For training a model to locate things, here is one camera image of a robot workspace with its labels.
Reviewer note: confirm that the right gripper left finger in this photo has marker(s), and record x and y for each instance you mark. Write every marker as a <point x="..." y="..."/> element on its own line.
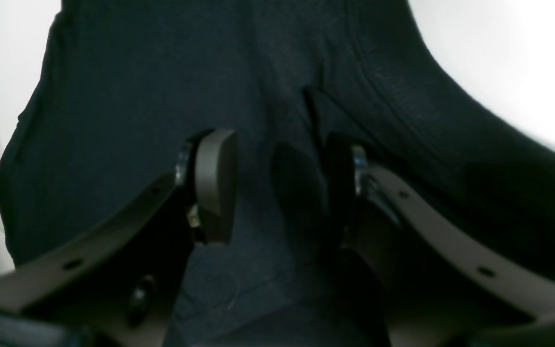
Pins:
<point x="116" y="285"/>

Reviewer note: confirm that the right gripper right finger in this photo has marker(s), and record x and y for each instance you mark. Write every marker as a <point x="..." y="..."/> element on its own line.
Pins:
<point x="441" y="287"/>

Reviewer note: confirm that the black T-shirt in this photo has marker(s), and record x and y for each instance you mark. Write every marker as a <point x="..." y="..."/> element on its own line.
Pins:
<point x="125" y="82"/>

